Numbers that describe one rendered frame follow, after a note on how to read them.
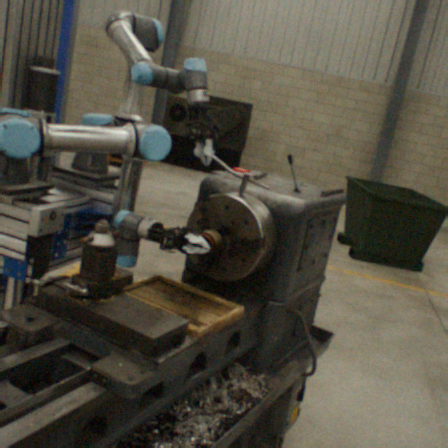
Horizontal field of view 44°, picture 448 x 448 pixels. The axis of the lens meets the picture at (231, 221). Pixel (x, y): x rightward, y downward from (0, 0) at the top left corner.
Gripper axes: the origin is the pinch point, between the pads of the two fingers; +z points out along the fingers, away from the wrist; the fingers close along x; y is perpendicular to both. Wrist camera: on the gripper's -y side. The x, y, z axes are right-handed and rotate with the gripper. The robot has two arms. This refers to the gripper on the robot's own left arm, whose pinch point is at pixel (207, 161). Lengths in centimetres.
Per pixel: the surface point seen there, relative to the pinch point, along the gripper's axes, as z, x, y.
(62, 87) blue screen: -123, -369, -316
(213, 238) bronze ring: 26.1, 5.9, 11.6
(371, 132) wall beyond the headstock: -72, -180, -991
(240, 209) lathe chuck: 17.8, 10.8, -0.6
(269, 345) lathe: 72, 9, -18
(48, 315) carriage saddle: 39, -16, 65
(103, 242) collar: 21, -1, 58
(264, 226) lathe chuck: 24.4, 17.8, -3.9
